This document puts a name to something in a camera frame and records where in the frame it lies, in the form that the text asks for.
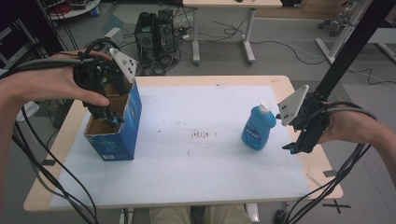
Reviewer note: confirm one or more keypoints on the black tape cross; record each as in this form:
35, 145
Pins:
336, 206

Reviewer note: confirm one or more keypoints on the person's right hand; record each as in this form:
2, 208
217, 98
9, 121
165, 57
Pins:
345, 126

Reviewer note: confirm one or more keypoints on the person's left hand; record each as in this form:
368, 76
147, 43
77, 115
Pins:
46, 82

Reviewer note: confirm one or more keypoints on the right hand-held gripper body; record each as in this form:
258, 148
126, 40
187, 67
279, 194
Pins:
311, 124

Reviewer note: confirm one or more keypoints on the white table mat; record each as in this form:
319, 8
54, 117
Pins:
193, 168

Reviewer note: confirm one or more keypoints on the blue cardboard box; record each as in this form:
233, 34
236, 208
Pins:
120, 130

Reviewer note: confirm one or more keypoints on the white metal stand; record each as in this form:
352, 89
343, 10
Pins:
342, 34

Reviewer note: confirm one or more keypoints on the blue bottle with white cap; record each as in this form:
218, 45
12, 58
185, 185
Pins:
257, 130

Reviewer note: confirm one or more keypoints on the black aluminium post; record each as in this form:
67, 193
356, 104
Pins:
355, 46

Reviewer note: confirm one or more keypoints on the round white table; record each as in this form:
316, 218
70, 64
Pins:
77, 9

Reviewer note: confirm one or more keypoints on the black computer tower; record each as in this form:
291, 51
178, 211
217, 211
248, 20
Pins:
155, 34

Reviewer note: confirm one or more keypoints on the light wooden table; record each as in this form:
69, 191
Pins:
320, 174

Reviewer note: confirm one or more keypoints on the white-legged wooden desk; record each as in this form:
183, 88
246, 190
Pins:
230, 3

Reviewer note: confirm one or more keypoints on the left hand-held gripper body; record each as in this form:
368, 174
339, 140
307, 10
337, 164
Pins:
93, 76

